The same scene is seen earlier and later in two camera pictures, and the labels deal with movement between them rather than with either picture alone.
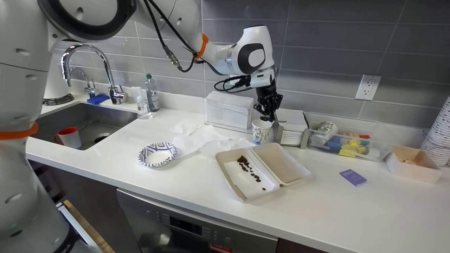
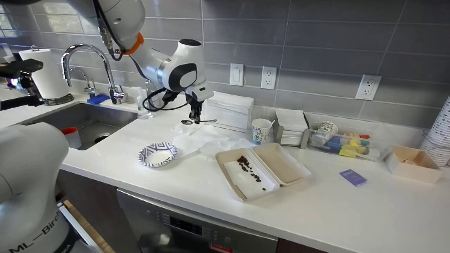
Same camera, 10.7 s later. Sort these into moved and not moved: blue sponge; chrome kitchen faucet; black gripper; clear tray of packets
Moved: black gripper
Not moved: clear tray of packets; blue sponge; chrome kitchen faucet
